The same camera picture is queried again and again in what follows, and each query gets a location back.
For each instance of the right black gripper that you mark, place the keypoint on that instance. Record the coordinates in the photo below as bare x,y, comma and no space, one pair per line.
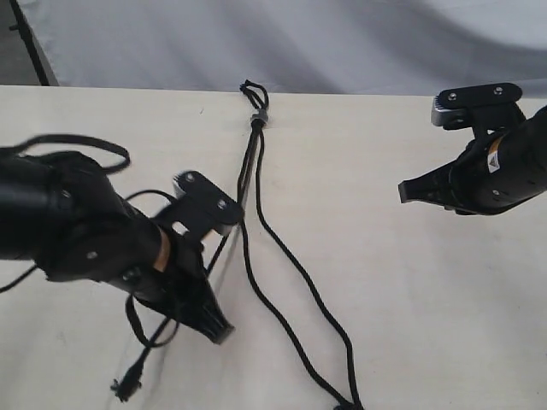
464,186

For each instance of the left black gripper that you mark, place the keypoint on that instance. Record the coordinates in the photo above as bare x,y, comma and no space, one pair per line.
166,274

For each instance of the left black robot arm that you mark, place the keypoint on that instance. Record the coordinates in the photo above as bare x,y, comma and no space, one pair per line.
61,212

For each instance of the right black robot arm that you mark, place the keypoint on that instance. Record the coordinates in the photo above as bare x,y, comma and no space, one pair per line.
501,168

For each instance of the white backdrop cloth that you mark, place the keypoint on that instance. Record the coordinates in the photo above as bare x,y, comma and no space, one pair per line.
339,47

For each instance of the black stand pole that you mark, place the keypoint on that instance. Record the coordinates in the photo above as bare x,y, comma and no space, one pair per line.
21,26

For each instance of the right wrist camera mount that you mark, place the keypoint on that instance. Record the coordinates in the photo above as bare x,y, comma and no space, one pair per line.
483,108

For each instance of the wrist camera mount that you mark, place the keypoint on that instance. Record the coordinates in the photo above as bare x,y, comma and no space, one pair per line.
483,108
201,207

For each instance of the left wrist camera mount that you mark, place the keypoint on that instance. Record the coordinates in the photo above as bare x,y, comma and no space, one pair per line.
201,207

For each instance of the grey cable tie band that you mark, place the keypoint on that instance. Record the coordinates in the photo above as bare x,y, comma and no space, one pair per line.
259,119

